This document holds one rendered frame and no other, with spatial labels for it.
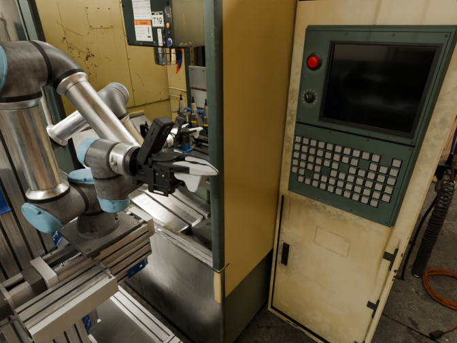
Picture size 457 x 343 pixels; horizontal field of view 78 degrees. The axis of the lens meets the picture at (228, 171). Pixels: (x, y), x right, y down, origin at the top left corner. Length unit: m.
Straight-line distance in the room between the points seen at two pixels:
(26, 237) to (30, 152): 0.42
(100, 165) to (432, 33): 0.97
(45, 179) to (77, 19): 2.10
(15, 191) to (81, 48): 1.92
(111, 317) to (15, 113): 1.37
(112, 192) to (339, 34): 0.88
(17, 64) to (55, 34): 1.96
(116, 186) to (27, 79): 0.34
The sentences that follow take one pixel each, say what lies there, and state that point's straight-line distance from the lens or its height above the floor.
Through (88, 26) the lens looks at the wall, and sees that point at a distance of 2.94.
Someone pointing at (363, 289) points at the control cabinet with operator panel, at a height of 0.62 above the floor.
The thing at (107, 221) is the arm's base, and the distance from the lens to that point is 1.13.
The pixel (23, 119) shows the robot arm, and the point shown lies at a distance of 0.91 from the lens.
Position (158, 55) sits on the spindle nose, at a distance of 2.03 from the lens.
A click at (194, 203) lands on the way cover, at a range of 1.78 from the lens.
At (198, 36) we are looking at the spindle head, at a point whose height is 1.66.
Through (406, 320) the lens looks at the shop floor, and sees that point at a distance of 2.40.
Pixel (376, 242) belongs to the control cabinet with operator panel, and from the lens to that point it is 1.38.
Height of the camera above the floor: 1.72
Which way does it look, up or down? 27 degrees down
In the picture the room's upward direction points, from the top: straight up
